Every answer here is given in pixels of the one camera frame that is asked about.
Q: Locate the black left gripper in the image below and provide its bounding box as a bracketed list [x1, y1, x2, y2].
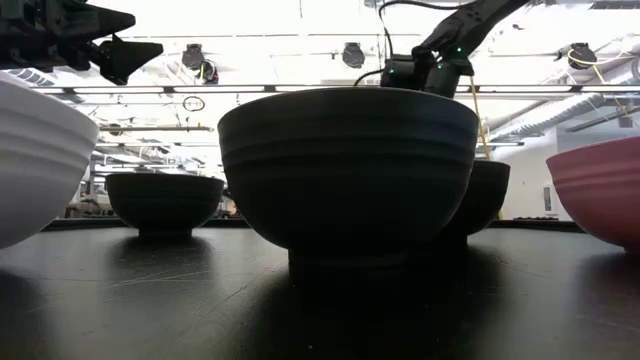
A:
[0, 0, 165, 86]

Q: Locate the white bowl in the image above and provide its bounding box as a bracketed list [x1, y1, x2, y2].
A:
[0, 69, 101, 251]

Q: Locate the dark grey bowl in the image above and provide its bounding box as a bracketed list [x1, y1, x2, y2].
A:
[217, 85, 481, 267]
[104, 171, 226, 238]
[439, 159, 512, 247]

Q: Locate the pink bowl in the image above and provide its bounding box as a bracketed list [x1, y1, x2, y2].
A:
[545, 135, 640, 254]

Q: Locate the horizontal brown pipe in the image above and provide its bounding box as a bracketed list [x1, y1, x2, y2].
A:
[98, 124, 216, 134]

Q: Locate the long horizontal ceiling rail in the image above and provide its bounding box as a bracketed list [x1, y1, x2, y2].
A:
[29, 84, 640, 96]

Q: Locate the black ceiling cable reel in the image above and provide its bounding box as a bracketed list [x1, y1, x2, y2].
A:
[566, 41, 599, 72]
[180, 42, 207, 72]
[341, 41, 367, 70]
[199, 59, 221, 86]

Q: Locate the black hanging cable loop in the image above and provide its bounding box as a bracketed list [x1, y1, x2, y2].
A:
[181, 94, 207, 114]

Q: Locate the black table frame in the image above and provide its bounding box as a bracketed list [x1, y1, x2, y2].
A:
[41, 216, 586, 233]

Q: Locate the yellow cable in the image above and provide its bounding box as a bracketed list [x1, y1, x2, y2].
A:
[468, 74, 503, 222]

